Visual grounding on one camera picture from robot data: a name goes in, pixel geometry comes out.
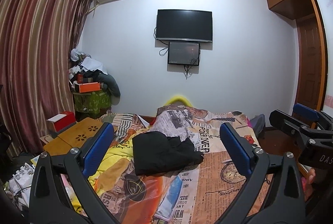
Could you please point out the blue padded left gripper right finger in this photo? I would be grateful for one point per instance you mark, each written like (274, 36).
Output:
(284, 201)

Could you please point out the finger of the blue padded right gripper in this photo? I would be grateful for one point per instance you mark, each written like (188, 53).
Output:
(306, 112)

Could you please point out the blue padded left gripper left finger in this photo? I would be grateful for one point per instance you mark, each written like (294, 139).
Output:
(49, 202)

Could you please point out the black zip hoodie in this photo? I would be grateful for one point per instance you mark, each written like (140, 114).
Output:
(155, 153)

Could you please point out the brown wooden door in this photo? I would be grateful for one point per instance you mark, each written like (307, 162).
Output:
(309, 62)

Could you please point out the dark blue grey bag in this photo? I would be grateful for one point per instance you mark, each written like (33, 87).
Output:
(258, 124)

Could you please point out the bamboo folding lap table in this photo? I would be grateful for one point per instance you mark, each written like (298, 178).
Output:
(75, 136)

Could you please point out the red and white box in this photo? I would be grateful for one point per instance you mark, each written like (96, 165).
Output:
(60, 121)

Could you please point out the yellow blanket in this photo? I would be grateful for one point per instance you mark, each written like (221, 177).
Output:
(108, 180)

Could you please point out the newspaper print bed cover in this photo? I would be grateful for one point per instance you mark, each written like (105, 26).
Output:
(195, 194)

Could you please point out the orange shoe box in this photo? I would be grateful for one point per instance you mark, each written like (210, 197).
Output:
(87, 87)

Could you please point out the yellow headboard cushion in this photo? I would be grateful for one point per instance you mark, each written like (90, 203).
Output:
(179, 99)

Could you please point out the white crumpled cloth pile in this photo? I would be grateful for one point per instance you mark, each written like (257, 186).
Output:
(86, 62)

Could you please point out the red striped curtain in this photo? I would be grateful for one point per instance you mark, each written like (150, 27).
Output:
(37, 37)

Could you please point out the small black wall monitor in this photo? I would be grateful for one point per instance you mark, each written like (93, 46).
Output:
(184, 53)

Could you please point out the large black wall television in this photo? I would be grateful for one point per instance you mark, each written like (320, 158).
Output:
(184, 25)

